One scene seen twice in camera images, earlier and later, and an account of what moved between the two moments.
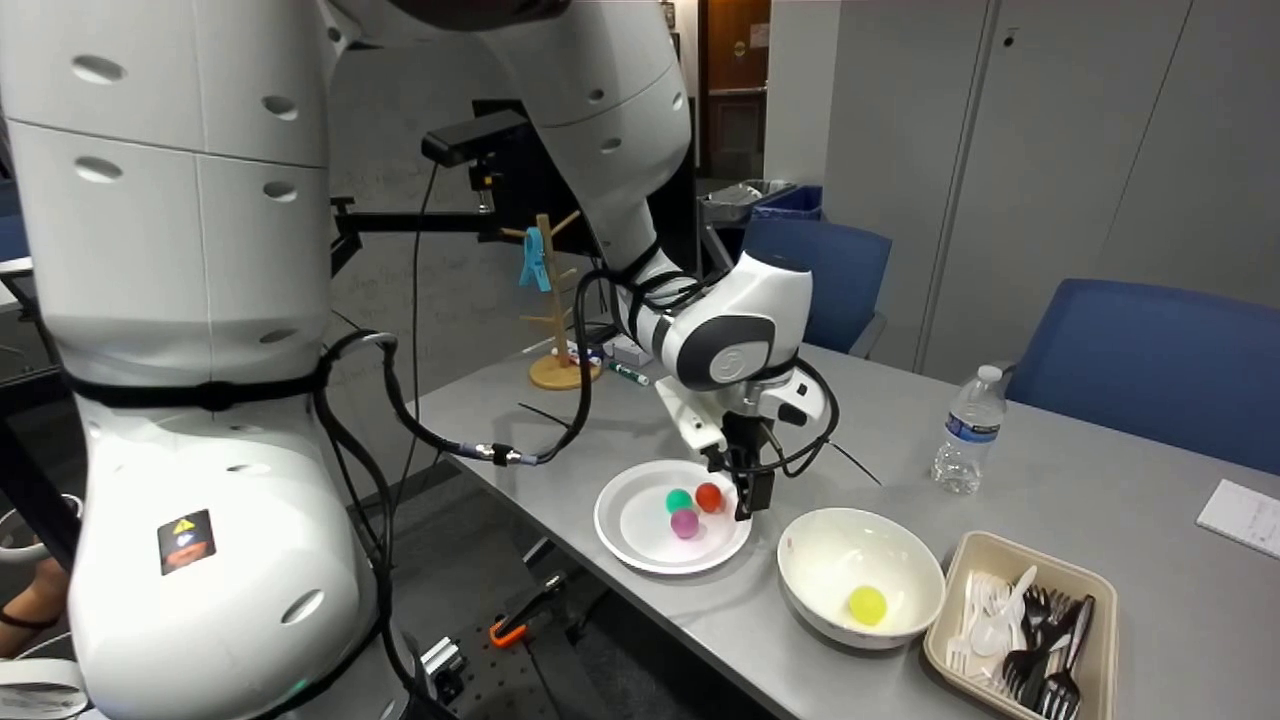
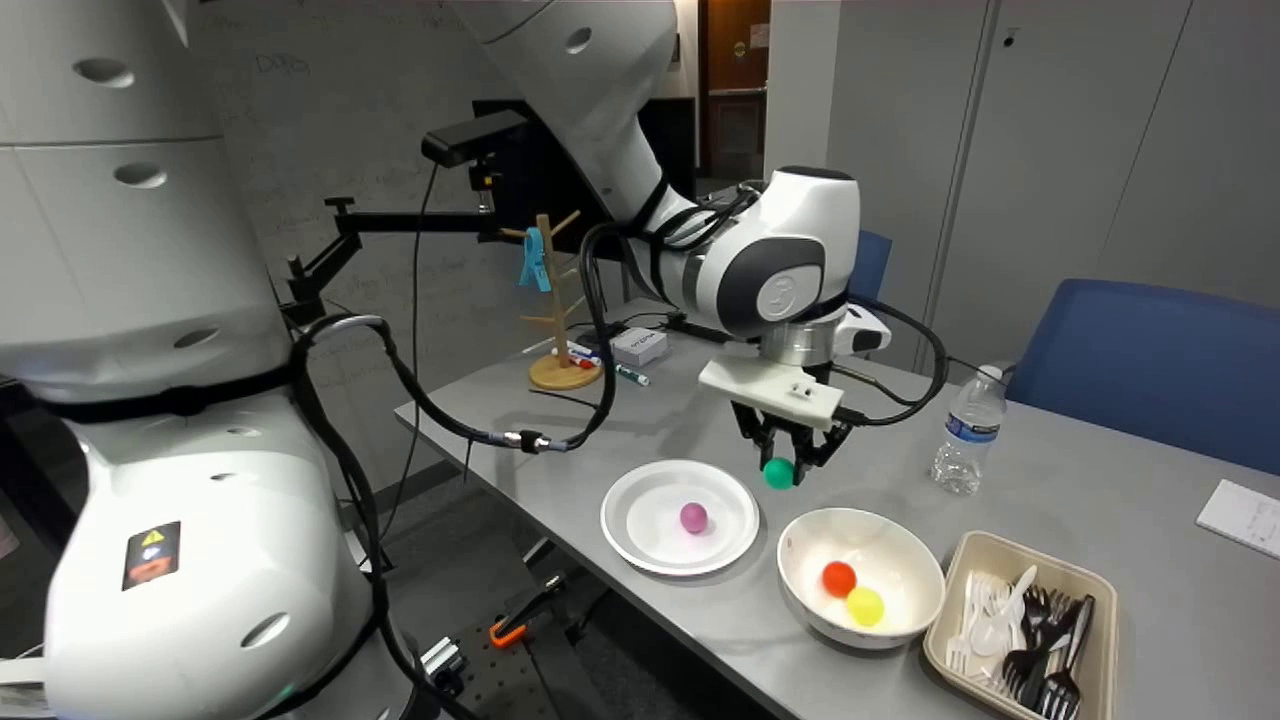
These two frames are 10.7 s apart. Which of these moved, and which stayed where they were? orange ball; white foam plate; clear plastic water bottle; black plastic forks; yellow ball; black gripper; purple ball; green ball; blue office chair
Moved: green ball; orange ball; black gripper
Stayed: blue office chair; black plastic forks; yellow ball; purple ball; clear plastic water bottle; white foam plate
